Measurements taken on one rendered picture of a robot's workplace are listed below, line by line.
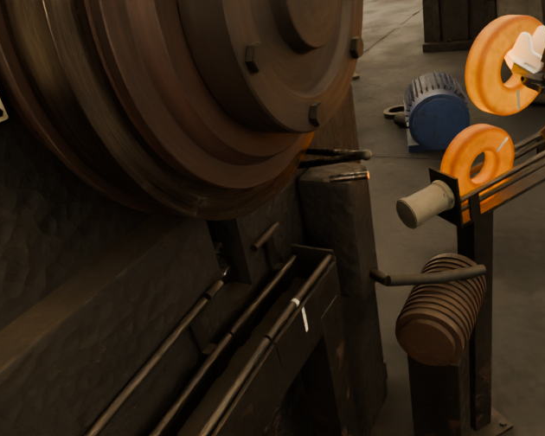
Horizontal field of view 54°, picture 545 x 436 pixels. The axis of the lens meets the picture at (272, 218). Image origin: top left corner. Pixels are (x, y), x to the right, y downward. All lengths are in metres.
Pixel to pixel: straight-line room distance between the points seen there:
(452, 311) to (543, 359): 0.72
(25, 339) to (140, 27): 0.31
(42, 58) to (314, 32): 0.25
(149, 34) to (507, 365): 1.41
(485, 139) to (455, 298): 0.29
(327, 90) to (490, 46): 0.39
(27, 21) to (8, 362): 0.30
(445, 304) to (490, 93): 0.37
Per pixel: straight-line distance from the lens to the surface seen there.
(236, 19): 0.45
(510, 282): 1.97
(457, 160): 1.03
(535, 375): 1.66
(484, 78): 0.92
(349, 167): 0.91
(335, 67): 0.62
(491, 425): 1.52
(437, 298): 1.03
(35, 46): 0.47
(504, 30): 0.94
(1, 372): 0.56
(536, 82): 0.89
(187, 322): 0.70
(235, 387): 0.67
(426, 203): 1.01
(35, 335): 0.58
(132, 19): 0.46
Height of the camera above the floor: 1.17
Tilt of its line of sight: 28 degrees down
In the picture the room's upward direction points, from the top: 12 degrees counter-clockwise
